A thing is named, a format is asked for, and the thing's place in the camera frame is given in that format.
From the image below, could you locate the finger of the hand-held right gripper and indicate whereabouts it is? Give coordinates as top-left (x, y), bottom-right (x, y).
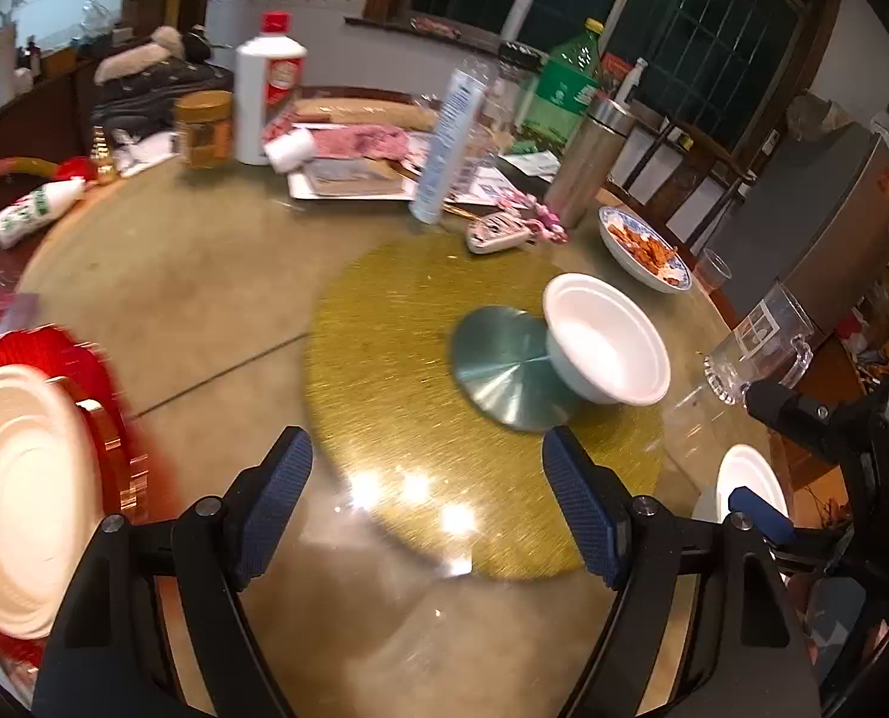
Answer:
top-left (747, 380), bottom-right (875, 459)
top-left (729, 486), bottom-right (857, 564)

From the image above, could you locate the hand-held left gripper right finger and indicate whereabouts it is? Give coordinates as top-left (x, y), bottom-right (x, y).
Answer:
top-left (541, 425), bottom-right (823, 718)

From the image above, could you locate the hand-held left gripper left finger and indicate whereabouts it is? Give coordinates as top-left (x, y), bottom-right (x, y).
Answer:
top-left (32, 426), bottom-right (315, 718)

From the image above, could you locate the cream disposable bowl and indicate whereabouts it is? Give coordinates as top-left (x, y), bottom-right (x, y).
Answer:
top-left (543, 273), bottom-right (672, 406)
top-left (0, 363), bottom-right (127, 640)

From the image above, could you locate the large red scalloped plate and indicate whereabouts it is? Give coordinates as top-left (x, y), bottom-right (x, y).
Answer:
top-left (0, 325), bottom-right (162, 696)

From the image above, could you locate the glass mug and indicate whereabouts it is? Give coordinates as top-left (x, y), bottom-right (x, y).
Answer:
top-left (702, 285), bottom-right (815, 406)

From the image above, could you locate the clear plastic cup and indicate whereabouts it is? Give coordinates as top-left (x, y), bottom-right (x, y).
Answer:
top-left (691, 247), bottom-right (733, 296)

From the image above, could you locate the metal turntable hub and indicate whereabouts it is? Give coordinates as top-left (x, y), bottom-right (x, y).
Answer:
top-left (450, 305), bottom-right (584, 433)

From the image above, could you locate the gold round disc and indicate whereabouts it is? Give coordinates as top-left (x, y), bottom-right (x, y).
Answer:
top-left (304, 235), bottom-right (666, 583)

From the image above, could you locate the grey metal cabinet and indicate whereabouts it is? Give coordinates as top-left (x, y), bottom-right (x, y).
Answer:
top-left (702, 120), bottom-right (889, 337)

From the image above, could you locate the blue patterned bowl with food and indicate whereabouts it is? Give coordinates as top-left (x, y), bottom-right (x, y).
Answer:
top-left (598, 205), bottom-right (694, 294)

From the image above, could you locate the wooden chair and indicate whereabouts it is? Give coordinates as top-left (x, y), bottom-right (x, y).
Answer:
top-left (609, 101), bottom-right (760, 241)

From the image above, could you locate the white patterned key case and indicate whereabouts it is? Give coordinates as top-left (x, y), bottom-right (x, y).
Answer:
top-left (465, 211), bottom-right (531, 255)

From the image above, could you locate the stainless steel thermos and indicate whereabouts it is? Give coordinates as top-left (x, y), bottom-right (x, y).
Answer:
top-left (543, 96), bottom-right (636, 229)

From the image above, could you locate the tray of raw meat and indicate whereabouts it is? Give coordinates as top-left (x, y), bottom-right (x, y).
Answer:
top-left (287, 123), bottom-right (434, 202)

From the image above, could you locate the printed paper leaflet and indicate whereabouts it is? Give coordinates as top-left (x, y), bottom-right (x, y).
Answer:
top-left (459, 150), bottom-right (561, 206)

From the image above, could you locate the small white cup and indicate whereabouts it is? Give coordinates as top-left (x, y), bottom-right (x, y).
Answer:
top-left (265, 127), bottom-right (318, 173)

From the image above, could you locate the white insulated bottle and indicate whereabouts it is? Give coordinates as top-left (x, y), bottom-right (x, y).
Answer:
top-left (613, 56), bottom-right (649, 106)

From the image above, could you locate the white paper sheet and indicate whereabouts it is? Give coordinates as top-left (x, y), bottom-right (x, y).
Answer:
top-left (111, 130), bottom-right (184, 179)

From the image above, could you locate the white green-print milk bottle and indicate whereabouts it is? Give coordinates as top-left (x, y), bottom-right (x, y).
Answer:
top-left (0, 178), bottom-right (87, 250)

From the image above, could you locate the amber jar with tan lid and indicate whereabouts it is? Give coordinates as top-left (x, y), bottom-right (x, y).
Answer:
top-left (173, 90), bottom-right (235, 171)

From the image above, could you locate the green soda bottle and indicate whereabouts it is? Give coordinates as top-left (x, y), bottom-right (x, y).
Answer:
top-left (523, 19), bottom-right (606, 154)

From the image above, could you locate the small gold bottle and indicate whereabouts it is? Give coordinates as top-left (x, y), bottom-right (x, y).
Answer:
top-left (89, 123), bottom-right (118, 185)

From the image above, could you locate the tan wrapped roll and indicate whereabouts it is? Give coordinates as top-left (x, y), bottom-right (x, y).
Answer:
top-left (295, 96), bottom-right (442, 130)

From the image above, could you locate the white liquor bottle red cap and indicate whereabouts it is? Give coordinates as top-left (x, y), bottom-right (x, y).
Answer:
top-left (233, 11), bottom-right (309, 167)

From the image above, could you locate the clear jar with black lid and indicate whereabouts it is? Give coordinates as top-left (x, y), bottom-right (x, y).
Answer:
top-left (489, 41), bottom-right (550, 136)

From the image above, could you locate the pink yellow blue hula hoop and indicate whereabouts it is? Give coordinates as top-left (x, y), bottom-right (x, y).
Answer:
top-left (0, 156), bottom-right (64, 196)

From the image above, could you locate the black fur-lined boot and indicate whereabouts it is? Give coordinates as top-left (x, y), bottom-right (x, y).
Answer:
top-left (89, 26), bottom-right (236, 137)

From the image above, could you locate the wooden sideboard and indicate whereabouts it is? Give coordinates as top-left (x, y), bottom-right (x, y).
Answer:
top-left (0, 52), bottom-right (117, 166)

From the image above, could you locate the white paper roll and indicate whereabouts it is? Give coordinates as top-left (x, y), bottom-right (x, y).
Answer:
top-left (500, 0), bottom-right (539, 42)

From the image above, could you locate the pink patterned hair tie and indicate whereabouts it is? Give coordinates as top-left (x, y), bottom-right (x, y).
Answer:
top-left (493, 190), bottom-right (569, 244)

